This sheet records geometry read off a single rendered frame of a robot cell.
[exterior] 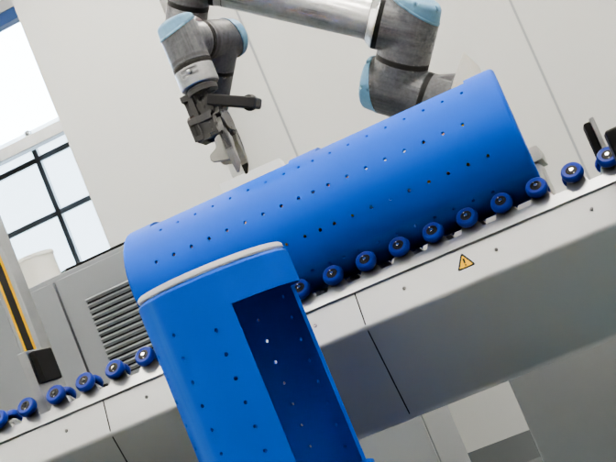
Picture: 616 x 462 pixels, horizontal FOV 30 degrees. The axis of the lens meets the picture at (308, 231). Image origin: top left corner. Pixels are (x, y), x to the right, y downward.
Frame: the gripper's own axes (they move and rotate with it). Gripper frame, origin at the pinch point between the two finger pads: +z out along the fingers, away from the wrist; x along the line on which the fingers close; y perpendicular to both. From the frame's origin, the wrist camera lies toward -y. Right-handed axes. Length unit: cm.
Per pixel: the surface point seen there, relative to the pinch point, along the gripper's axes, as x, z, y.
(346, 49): -269, -79, 2
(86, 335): -145, 5, 115
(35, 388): 5, 27, 63
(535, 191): 11, 31, -56
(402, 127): 10.4, 8.6, -36.5
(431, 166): 13.4, 18.6, -39.0
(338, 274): 10.8, 30.9, -12.5
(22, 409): 11, 30, 65
